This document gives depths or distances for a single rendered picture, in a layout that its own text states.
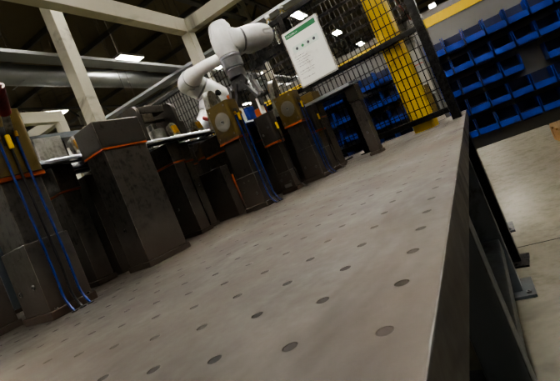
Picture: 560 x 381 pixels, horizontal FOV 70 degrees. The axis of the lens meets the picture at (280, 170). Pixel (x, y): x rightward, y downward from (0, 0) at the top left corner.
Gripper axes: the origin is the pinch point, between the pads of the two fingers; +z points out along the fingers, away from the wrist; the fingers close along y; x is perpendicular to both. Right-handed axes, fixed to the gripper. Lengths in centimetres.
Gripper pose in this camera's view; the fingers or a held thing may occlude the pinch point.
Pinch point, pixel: (252, 113)
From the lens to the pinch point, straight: 170.0
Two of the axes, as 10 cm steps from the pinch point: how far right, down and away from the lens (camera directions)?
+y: -7.7, 3.1, 5.6
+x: -5.2, 2.1, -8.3
